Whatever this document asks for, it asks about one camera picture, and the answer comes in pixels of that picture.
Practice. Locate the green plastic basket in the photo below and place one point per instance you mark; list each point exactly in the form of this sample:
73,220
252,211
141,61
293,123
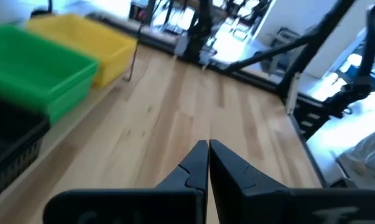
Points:
35,68

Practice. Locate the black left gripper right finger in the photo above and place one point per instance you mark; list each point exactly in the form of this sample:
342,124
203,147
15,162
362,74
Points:
252,202

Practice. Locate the yellow plastic basket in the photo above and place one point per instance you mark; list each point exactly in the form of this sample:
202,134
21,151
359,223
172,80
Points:
90,40

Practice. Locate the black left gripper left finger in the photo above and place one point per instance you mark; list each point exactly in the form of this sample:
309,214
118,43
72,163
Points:
162,205

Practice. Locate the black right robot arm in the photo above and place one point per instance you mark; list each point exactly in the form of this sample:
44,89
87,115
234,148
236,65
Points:
199,34

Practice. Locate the black curved stand pole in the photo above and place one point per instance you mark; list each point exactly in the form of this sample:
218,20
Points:
369,53

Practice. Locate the black plastic basket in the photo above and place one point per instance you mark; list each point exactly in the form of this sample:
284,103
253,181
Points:
10,140

